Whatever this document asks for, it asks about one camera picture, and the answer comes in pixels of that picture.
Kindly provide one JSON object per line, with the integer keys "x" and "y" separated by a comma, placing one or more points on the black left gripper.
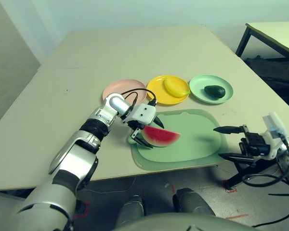
{"x": 137, "y": 127}

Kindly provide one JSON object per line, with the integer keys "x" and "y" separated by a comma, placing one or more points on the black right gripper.
{"x": 255, "y": 144}

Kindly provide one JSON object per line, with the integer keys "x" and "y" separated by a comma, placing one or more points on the toy watermelon slice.
{"x": 159, "y": 137}

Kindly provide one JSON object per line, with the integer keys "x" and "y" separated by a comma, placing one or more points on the yellow toy banana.
{"x": 174, "y": 87}

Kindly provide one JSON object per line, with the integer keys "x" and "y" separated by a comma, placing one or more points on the dark green toy avocado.
{"x": 214, "y": 91}

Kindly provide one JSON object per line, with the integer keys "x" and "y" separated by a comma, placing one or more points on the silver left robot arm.
{"x": 72, "y": 154}

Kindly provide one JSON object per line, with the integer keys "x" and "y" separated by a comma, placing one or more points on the black table foot bar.
{"x": 240, "y": 175}

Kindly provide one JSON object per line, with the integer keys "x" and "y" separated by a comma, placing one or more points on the green cutting board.
{"x": 195, "y": 149}

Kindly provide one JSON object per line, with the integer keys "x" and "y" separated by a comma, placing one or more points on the yellow plastic plate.
{"x": 159, "y": 93}

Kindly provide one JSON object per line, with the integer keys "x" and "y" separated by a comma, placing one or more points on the pink plastic plate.
{"x": 125, "y": 86}

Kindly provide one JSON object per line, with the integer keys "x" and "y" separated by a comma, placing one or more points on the mint green plastic plate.
{"x": 197, "y": 89}

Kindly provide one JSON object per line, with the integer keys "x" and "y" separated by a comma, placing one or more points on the grey robot right knee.
{"x": 190, "y": 201}

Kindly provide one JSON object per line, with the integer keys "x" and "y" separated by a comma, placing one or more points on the grey robot knee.
{"x": 190, "y": 201}
{"x": 131, "y": 209}

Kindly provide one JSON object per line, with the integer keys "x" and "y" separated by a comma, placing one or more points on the grey robot left knee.
{"x": 131, "y": 209}

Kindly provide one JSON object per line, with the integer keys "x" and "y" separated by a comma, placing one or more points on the black bag under side table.
{"x": 274, "y": 72}

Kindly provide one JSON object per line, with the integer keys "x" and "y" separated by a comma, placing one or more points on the grey robot torso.
{"x": 183, "y": 223}

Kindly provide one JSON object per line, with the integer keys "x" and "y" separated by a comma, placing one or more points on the black-framed side table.
{"x": 274, "y": 31}

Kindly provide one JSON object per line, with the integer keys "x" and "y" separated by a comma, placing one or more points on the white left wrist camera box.
{"x": 144, "y": 113}

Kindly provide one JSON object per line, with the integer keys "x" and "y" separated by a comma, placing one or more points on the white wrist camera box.
{"x": 144, "y": 113}
{"x": 274, "y": 122}

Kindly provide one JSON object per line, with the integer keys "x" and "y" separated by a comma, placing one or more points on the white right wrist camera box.
{"x": 274, "y": 122}

